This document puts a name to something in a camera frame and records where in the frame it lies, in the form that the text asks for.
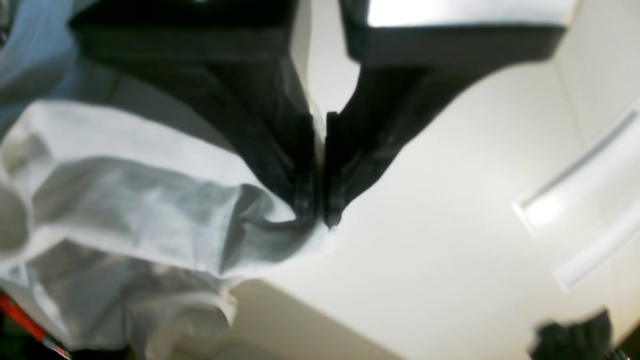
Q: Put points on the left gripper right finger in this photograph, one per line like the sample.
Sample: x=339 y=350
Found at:
x=415 y=57

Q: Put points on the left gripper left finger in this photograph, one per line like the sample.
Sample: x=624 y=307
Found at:
x=229 y=61

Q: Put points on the white t-shirt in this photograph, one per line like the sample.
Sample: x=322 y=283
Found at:
x=126 y=218

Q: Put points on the red handled tool left edge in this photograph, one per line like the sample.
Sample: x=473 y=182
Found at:
x=16 y=314

